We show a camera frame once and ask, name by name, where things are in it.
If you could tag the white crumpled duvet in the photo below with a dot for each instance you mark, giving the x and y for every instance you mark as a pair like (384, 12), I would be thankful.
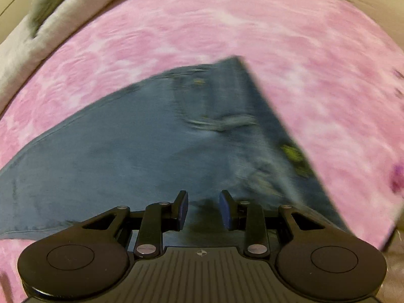
(19, 60)

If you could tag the pink fluffy blanket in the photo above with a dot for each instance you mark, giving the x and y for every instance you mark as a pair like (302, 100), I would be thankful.
(284, 53)

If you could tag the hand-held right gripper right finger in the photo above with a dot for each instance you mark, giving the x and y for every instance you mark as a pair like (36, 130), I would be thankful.
(224, 210)

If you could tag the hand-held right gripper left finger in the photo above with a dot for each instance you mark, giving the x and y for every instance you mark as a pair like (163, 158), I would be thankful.
(182, 210)

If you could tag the blue denim jeans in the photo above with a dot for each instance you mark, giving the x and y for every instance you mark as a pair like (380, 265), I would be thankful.
(126, 148)

